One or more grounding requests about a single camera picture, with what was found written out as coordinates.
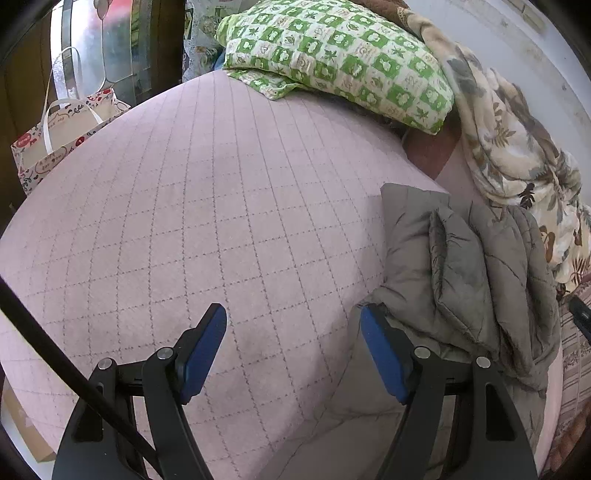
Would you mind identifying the beige leaf print blanket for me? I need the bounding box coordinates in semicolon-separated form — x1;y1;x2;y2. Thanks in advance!
351;0;591;292

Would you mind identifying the window with glass pane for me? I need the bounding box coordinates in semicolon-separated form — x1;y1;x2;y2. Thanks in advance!
50;0;153;107

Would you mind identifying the floral paper gift bag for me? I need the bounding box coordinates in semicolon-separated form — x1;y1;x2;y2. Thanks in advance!
11;86;130;195

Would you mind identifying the blue floral pillow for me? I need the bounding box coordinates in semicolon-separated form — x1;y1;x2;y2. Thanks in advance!
182;0;242;82

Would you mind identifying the striped floral sofa cushion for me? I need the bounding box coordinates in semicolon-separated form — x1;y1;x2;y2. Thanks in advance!
543;275;590;474

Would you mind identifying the black cable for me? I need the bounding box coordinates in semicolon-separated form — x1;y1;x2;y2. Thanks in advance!
0;275;164;480

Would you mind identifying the green white patterned pillow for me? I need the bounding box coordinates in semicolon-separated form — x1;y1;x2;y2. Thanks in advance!
215;1;454;135

